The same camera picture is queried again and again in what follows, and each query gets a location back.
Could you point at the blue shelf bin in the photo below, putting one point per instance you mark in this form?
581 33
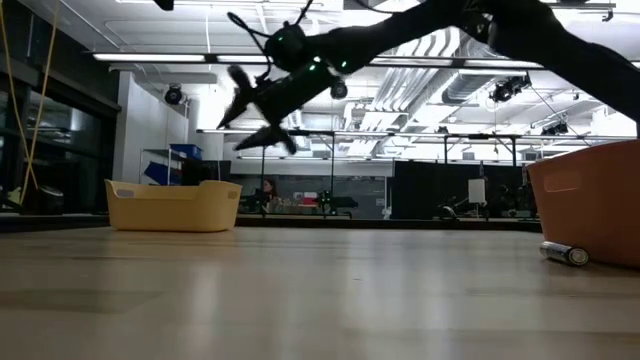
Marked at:
186 151
160 172

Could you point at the white sign board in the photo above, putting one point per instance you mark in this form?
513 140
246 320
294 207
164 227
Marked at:
476 191

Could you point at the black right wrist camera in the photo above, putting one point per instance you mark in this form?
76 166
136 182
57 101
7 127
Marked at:
286 47

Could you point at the distant black metal frame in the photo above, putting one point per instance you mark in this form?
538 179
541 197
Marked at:
475 136

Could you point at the black ceiling track light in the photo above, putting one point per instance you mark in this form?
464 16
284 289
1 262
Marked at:
555 129
510 89

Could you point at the orange plastic bin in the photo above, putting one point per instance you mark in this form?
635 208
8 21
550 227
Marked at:
590 210

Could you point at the person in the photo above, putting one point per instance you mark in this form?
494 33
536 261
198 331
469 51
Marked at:
270 189

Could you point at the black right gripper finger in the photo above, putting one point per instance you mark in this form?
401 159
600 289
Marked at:
262 136
237 105

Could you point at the yellow plastic bin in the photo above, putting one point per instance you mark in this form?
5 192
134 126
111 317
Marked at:
172 210

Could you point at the silver black AA battery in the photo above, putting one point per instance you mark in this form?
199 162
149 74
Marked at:
564 253

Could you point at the black partition wall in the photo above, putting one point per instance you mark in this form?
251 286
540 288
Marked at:
425 190

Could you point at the black round hanging camera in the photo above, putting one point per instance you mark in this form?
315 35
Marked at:
340 91
173 94

